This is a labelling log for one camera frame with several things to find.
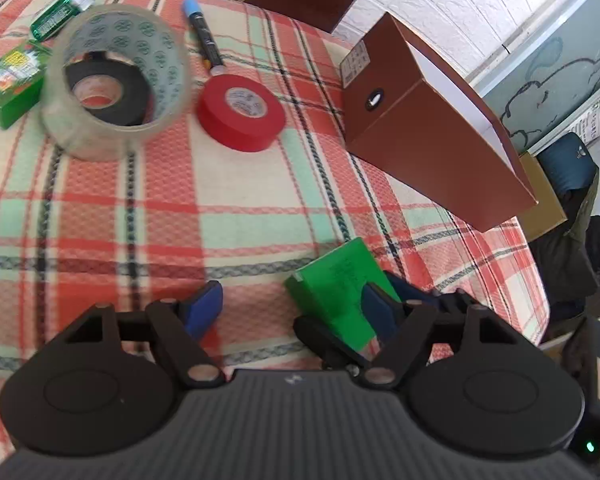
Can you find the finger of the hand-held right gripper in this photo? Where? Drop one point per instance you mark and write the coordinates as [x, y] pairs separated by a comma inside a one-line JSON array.
[[412, 290], [325, 340]]

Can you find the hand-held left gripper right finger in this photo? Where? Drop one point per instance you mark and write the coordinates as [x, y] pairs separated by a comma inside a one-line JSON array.
[[377, 310]]

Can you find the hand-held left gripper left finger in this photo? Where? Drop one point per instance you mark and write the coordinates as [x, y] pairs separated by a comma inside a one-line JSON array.
[[205, 307]]

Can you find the plain green box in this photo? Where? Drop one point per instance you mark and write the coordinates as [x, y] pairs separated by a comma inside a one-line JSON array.
[[337, 285]]

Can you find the brown cardboard box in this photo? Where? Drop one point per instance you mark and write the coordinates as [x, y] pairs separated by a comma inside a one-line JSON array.
[[430, 150]]

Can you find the clear tape roll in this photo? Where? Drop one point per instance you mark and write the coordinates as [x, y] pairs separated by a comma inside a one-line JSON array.
[[60, 125]]

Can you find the plaid blanket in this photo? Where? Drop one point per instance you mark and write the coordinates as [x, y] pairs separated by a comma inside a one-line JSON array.
[[130, 220]]

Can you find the dark clothing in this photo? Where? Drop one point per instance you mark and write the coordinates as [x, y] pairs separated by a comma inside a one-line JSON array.
[[565, 260]]

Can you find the tan cardboard carton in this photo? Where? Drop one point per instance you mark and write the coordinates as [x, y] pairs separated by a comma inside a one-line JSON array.
[[545, 210]]

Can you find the red tape roll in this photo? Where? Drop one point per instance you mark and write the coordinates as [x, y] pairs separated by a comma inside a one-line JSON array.
[[220, 125]]

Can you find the black tape roll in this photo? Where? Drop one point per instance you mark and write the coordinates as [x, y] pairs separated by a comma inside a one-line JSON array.
[[130, 91]]

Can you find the blue capped marker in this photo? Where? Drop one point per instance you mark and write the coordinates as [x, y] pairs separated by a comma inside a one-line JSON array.
[[207, 40]]

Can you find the printed green box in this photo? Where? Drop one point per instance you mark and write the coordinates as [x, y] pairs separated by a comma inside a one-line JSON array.
[[10, 105]]

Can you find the green and white pack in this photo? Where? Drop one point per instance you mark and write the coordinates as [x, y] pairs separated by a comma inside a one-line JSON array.
[[50, 22]]

